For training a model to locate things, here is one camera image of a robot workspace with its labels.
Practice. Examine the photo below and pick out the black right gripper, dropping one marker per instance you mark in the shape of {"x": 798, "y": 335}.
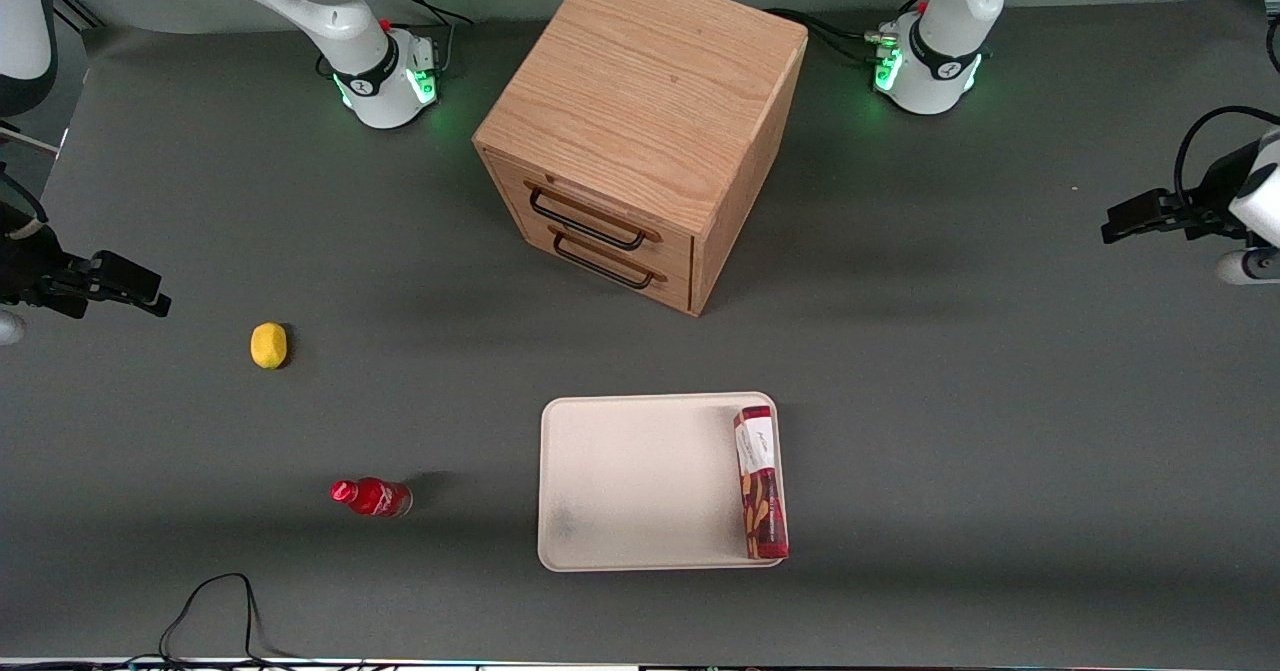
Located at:
{"x": 30, "y": 273}

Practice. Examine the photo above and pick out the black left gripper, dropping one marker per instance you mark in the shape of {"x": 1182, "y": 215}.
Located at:
{"x": 1207, "y": 215}

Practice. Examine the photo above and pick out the red cookie box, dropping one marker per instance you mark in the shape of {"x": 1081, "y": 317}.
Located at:
{"x": 760, "y": 491}

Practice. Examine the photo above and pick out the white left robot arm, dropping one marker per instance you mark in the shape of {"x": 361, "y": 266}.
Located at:
{"x": 940, "y": 51}

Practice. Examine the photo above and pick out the cream plastic tray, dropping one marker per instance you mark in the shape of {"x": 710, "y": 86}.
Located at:
{"x": 640, "y": 481}

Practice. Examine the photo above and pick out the yellow lemon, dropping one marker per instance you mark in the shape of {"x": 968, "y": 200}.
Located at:
{"x": 268, "y": 345}

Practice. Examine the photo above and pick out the red soda bottle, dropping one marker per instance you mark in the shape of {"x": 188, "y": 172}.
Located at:
{"x": 375, "y": 498}

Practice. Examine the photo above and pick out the wooden two-drawer cabinet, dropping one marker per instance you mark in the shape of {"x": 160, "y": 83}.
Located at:
{"x": 650, "y": 81}

